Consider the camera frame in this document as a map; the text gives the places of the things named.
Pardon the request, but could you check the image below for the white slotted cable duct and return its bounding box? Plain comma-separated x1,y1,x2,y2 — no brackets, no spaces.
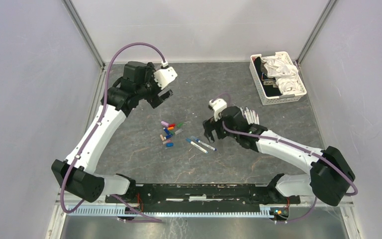
66,205,273,218

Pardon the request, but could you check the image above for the crumpled white cloth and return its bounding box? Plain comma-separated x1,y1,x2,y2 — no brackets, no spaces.
261,51,303,95

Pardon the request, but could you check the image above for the light blue cap marker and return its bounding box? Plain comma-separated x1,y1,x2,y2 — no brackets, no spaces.
186,138,208,154

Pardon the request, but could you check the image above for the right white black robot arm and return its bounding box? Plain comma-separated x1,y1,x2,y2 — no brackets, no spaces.
203,104,359,206

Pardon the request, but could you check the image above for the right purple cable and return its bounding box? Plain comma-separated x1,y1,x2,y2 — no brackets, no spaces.
210,92,359,223

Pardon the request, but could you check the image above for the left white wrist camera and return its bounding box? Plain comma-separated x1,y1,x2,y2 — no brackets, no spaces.
154,67,178,90

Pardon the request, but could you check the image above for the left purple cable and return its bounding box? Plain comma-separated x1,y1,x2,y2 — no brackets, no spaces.
60,42,169,223

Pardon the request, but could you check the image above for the purple highlighter cap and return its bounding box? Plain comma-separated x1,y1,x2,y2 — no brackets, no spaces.
161,121,170,127

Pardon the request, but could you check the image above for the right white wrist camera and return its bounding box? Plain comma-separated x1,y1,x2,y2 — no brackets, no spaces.
208,98,227,121

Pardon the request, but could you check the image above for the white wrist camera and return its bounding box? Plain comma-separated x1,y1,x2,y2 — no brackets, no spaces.
208,98,227,121
154,67,178,90

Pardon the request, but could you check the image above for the purple cable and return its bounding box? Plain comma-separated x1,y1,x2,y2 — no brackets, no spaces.
210,92,359,223
60,42,169,223

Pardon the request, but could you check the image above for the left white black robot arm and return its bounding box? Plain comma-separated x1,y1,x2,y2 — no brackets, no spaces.
51,61,178,203

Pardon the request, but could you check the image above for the white plastic basket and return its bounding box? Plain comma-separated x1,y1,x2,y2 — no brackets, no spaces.
249,51,307,106

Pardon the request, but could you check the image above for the clear cap blue pen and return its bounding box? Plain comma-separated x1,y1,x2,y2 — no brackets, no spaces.
191,136,217,151

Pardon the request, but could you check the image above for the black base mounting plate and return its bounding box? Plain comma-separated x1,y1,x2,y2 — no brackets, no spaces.
105,183,301,213

